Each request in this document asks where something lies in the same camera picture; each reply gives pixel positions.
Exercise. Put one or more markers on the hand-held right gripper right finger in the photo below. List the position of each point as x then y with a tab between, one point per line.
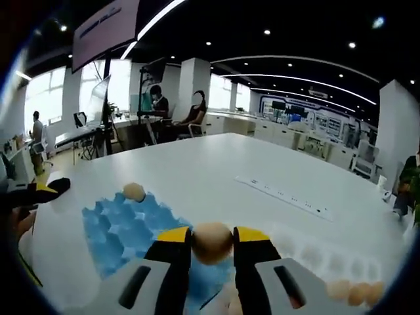
252	262

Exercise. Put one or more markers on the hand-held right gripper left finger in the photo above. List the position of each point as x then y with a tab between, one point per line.
170	262

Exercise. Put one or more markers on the single brown egg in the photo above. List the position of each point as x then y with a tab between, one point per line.
211	243
133	192

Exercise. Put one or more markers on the blue egg tray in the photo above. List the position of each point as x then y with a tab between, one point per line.
131	229

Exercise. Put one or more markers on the group of brown eggs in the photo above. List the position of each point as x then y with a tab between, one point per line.
357	293

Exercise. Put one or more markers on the white foam tray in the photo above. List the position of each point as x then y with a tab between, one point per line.
311	252

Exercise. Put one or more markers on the person's left hand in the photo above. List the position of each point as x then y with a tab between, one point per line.
25	223

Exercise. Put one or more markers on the small black object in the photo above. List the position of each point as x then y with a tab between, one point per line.
63	185

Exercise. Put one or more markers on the white power strip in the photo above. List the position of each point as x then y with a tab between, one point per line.
282	197

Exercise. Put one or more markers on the black low table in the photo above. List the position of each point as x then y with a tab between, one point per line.
78	134

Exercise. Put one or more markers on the small black framed board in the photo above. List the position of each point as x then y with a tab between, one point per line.
80	119

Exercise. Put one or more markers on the white table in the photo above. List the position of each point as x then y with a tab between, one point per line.
213	170

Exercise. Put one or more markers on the large monitor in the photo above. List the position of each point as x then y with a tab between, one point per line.
98	98

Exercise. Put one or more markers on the white low cabinets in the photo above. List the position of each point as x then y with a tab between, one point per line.
279	131

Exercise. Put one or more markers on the grey office chair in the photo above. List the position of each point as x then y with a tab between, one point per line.
200	126

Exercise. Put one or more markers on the small white object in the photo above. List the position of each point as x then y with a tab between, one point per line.
386	195

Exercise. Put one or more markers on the white paper cup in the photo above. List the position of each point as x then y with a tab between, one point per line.
382	183

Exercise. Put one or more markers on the white office chair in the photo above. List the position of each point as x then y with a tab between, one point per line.
364	157

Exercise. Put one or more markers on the potted green plant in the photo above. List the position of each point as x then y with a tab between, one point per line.
408	170

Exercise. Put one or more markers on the ceiling air conditioner unit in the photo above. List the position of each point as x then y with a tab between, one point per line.
318	93

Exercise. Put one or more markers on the hanging pale pink screen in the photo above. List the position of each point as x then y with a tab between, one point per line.
105	33

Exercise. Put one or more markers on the blue framed display wall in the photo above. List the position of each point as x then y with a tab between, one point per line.
311	111

